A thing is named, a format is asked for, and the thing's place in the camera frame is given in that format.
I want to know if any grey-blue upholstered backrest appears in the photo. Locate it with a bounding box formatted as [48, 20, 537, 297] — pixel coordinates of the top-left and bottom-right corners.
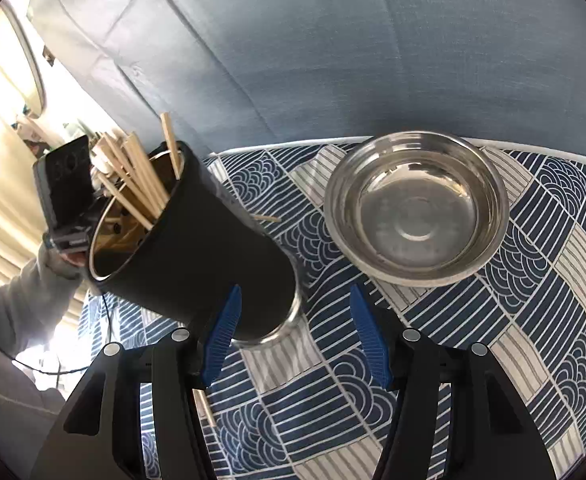
[25, 0, 586, 161]

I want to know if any beige curtain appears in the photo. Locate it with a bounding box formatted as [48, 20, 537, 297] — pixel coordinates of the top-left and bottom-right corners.
[0, 110, 74, 281]

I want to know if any blue patterned tablecloth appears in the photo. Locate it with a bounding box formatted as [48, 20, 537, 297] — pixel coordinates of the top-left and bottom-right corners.
[80, 135, 586, 480]

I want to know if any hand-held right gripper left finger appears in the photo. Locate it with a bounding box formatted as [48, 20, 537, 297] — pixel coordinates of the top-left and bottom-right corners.
[29, 284, 244, 480]

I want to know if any bunch of wooden chopsticks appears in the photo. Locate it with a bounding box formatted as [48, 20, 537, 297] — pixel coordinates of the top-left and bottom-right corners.
[90, 112, 186, 253]

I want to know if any black cable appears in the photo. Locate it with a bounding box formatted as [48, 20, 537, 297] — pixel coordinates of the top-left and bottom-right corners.
[0, 290, 116, 376]

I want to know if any grey cloth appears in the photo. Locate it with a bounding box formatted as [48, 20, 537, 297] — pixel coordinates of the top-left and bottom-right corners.
[0, 355, 68, 461]

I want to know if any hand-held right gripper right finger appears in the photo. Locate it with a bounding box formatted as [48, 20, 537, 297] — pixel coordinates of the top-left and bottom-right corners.
[349, 284, 558, 480]

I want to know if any person's left forearm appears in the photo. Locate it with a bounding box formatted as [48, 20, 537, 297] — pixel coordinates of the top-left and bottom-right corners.
[0, 245, 86, 361]

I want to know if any black steel tumbler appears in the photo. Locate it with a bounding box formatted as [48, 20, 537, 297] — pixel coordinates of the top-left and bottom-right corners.
[87, 140, 304, 348]

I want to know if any stainless steel bowl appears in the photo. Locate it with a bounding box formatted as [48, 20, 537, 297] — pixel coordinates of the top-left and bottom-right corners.
[324, 131, 511, 288]

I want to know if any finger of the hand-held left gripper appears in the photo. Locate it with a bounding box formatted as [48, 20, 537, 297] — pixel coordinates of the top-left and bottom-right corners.
[91, 157, 124, 213]
[29, 284, 244, 480]

